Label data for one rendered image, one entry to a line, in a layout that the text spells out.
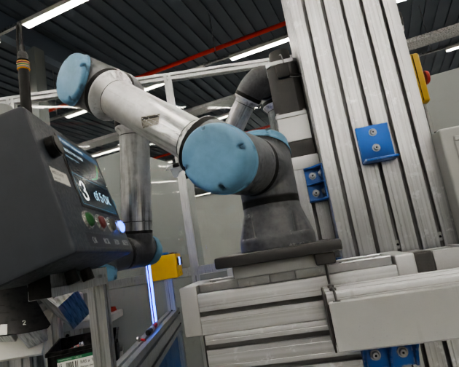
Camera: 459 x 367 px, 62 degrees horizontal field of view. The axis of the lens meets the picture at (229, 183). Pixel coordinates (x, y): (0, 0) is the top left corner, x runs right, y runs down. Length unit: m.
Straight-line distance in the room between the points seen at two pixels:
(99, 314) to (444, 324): 0.55
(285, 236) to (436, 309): 0.26
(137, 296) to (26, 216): 1.57
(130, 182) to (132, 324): 1.18
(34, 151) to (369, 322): 0.50
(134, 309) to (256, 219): 1.38
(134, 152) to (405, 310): 0.68
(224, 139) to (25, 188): 0.30
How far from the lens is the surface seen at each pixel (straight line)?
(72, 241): 0.47
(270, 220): 0.72
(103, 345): 0.77
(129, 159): 0.98
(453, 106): 3.63
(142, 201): 0.96
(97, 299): 0.76
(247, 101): 1.37
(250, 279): 0.73
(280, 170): 0.73
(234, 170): 0.61
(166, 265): 1.49
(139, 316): 2.04
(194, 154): 0.64
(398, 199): 0.94
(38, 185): 0.49
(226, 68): 2.21
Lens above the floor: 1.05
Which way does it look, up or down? 10 degrees up
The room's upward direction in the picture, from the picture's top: 9 degrees counter-clockwise
